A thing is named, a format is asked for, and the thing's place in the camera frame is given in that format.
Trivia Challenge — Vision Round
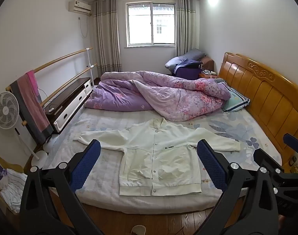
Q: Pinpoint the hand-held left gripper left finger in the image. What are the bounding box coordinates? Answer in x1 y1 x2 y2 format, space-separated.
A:
19 139 102 235

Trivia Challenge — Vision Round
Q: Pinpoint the white button jacket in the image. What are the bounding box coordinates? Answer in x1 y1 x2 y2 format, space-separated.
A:
73 118 242 197

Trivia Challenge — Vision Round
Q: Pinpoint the light blue printed pillow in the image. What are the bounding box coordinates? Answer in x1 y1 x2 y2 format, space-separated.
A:
218 81 251 113

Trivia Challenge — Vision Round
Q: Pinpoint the grey beige curtain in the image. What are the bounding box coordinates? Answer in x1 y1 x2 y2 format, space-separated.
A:
91 0 122 79
176 0 201 58

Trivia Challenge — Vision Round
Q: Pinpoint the dark purple cloth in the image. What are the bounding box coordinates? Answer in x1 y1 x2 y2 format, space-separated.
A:
173 59 203 81

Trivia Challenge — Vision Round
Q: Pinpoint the bed with floral sheet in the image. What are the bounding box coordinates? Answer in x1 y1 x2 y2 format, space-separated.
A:
42 108 283 214

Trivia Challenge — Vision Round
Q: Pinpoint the purple floral quilt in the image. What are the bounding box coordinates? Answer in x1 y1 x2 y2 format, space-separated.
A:
83 70 231 122

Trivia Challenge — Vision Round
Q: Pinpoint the brown nightstand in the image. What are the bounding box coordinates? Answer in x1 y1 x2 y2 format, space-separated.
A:
201 56 219 79

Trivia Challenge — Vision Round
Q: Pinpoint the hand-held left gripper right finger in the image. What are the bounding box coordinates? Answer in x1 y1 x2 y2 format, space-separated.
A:
197 139 280 235

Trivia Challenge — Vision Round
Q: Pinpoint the air conditioner cable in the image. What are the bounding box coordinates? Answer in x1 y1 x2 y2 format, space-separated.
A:
78 13 89 39

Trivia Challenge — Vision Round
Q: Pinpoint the white air conditioner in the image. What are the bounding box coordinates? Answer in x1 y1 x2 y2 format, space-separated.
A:
68 1 93 15

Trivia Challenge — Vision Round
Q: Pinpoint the white standing fan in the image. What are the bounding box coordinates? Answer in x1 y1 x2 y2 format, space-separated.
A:
0 92 48 168

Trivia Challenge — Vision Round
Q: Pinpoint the white shoe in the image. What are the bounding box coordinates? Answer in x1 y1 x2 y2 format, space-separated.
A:
131 225 146 235

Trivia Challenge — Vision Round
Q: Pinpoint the wooden headboard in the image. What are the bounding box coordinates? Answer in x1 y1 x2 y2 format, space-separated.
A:
218 52 298 157

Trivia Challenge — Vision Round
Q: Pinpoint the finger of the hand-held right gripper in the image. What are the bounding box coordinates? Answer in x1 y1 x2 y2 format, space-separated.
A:
253 149 284 173
283 134 298 153

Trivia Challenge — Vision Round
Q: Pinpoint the white rail post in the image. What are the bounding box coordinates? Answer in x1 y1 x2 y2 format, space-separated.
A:
87 48 95 87

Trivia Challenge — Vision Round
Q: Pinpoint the window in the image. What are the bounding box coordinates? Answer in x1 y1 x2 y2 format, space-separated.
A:
126 2 176 48

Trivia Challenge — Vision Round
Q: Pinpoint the wooden wall rail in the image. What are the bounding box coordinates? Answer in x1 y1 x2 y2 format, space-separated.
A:
21 64 98 126
6 48 93 91

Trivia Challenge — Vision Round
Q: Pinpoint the dark white low cabinet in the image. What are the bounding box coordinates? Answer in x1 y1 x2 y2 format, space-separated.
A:
44 77 93 135

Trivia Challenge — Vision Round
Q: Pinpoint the pink grey towel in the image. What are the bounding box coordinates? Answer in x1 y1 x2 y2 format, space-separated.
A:
9 70 54 145

